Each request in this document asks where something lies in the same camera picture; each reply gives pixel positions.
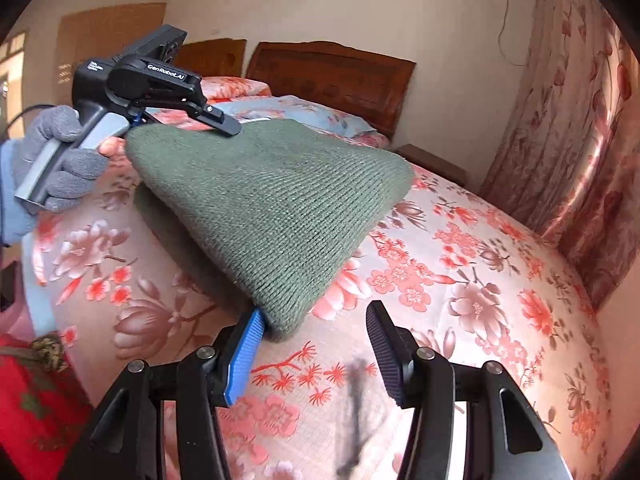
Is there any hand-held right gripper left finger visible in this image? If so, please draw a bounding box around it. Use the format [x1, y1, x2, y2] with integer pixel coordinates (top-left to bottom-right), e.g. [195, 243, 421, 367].
[57, 307, 266, 480]

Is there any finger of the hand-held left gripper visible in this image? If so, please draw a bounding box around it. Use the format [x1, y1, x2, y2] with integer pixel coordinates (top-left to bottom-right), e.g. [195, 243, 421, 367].
[190, 101, 244, 137]

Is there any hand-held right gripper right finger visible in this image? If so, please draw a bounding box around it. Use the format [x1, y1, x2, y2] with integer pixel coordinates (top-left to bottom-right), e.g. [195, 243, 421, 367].
[365, 300, 573, 480]

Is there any green and white knit sweater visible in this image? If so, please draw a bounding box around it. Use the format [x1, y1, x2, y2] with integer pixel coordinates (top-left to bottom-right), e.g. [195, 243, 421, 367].
[124, 119, 416, 343]

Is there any person's left forearm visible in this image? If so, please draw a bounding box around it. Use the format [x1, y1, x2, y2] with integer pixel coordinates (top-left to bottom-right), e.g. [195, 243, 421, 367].
[0, 139, 40, 247]

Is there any person's left hand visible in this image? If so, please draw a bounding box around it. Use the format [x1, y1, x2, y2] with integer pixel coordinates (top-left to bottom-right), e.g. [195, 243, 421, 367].
[11, 105, 126, 213]

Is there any pink floral pillow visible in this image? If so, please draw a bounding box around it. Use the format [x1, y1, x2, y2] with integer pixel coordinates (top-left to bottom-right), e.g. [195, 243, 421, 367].
[200, 76, 273, 103]

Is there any light brown wardrobe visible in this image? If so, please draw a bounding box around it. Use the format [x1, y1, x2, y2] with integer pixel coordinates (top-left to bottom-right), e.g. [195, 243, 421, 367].
[54, 2, 167, 106]

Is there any plain wooden headboard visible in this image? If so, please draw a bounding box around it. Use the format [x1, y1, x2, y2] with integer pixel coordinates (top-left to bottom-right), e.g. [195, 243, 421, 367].
[172, 38, 248, 79]

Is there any folded blue floral quilt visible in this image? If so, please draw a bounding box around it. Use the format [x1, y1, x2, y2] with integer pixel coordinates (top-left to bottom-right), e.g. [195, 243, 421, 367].
[215, 95, 378, 138]

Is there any pink floral bedsheet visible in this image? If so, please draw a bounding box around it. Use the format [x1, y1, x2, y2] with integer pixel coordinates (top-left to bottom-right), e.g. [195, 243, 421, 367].
[22, 75, 616, 480]

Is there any carved wooden headboard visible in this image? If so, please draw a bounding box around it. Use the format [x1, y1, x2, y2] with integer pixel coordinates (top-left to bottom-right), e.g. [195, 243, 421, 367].
[246, 41, 417, 143]

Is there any dark wooden nightstand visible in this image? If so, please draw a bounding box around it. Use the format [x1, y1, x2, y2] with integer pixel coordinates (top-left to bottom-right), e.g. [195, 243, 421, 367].
[395, 143, 468, 186]

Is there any light blue cloth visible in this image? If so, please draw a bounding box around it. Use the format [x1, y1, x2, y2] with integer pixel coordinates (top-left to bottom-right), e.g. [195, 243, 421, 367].
[15, 240, 57, 341]

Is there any red blanket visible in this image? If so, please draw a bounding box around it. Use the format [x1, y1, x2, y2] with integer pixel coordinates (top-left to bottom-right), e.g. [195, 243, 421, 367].
[0, 335, 93, 480]

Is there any pink floral curtain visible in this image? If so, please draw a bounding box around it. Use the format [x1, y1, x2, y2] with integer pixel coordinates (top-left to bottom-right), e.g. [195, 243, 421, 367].
[480, 0, 640, 311]

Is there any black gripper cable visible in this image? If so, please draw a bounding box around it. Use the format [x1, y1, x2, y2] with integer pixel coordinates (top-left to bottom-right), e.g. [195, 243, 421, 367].
[4, 104, 57, 147]

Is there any thin wall cable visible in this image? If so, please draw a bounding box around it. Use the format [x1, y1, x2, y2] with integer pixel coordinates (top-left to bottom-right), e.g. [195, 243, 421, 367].
[497, 0, 526, 67]

